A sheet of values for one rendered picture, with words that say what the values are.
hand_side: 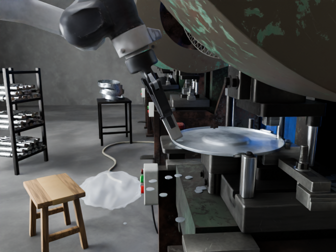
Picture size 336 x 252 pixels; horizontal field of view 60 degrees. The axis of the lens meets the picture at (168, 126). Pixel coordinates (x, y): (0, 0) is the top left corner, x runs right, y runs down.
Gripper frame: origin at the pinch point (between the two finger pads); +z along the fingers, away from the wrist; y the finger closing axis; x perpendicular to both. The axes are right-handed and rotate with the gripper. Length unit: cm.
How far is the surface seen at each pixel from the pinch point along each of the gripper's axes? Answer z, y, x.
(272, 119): 8.8, 5.6, 23.7
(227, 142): 8.3, 6.3, 10.3
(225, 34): -18.9, 42.2, 4.2
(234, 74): -5.6, 3.0, 19.6
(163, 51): -12, -130, 32
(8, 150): 11, -210, -121
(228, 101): 26, -79, 44
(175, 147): 3.4, 5.6, -2.1
